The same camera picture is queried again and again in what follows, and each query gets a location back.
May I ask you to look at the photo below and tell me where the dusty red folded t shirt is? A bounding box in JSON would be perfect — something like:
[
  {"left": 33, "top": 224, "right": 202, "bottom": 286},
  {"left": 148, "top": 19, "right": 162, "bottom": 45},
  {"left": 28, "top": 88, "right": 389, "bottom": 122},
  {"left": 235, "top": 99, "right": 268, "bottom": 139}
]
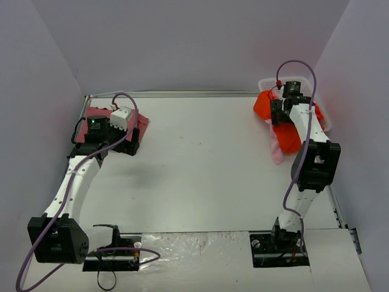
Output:
[{"left": 74, "top": 106, "right": 151, "bottom": 150}]

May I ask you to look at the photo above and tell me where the thin black cable loop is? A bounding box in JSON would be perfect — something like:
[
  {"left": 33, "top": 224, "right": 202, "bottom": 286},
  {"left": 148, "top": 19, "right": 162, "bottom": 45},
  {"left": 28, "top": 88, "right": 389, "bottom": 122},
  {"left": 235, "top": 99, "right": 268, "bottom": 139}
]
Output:
[{"left": 96, "top": 252, "right": 117, "bottom": 290}]

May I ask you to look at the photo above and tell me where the white plastic basket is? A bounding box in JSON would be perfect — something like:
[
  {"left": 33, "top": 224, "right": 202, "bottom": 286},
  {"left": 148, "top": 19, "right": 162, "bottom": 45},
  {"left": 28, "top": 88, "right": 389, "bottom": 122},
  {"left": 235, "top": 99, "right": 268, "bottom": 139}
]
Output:
[{"left": 258, "top": 76, "right": 332, "bottom": 132}]

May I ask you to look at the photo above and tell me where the light pink t shirt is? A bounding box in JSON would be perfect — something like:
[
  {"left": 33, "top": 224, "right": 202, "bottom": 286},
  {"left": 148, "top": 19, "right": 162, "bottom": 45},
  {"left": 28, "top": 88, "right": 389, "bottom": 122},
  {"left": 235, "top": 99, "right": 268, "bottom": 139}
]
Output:
[{"left": 265, "top": 119, "right": 284, "bottom": 165}]

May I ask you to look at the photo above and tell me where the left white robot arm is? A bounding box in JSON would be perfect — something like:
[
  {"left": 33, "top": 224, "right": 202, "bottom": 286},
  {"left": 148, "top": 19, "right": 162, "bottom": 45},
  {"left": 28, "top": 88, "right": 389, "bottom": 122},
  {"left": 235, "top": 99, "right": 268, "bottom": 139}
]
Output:
[{"left": 26, "top": 108, "right": 140, "bottom": 264}]

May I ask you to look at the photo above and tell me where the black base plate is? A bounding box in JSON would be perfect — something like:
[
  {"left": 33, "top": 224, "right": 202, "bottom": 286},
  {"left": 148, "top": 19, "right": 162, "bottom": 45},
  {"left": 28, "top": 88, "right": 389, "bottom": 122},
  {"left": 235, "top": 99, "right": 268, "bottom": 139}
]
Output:
[
  {"left": 249, "top": 231, "right": 310, "bottom": 268},
  {"left": 82, "top": 234, "right": 142, "bottom": 272}
]

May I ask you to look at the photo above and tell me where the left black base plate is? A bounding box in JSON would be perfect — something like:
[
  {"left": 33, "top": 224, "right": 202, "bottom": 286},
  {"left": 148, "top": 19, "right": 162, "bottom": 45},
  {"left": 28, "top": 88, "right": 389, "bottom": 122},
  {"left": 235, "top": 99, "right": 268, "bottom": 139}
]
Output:
[{"left": 82, "top": 234, "right": 142, "bottom": 272}]

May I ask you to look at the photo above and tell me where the orange t shirt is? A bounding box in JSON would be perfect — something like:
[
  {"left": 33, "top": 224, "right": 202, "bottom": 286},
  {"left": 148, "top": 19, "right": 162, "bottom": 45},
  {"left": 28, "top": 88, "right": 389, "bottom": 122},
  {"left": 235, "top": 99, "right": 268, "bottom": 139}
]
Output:
[{"left": 253, "top": 90, "right": 333, "bottom": 157}]

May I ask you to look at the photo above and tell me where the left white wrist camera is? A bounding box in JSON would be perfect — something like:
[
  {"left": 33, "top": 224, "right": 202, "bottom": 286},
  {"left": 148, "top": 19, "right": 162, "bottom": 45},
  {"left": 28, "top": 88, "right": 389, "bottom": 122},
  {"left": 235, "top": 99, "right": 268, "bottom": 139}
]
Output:
[{"left": 109, "top": 106, "right": 133, "bottom": 131}]

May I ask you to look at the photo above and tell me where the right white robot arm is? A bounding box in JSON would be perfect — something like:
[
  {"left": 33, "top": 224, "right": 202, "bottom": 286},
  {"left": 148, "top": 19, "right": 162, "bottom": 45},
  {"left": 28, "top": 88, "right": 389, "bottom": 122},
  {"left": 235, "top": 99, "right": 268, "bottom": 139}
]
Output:
[{"left": 269, "top": 81, "right": 341, "bottom": 251}]

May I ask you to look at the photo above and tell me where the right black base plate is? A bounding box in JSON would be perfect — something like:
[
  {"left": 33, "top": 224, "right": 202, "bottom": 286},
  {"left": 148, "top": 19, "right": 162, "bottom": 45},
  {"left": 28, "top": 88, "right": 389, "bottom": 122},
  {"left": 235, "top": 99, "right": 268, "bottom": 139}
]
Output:
[{"left": 249, "top": 231, "right": 310, "bottom": 268}]

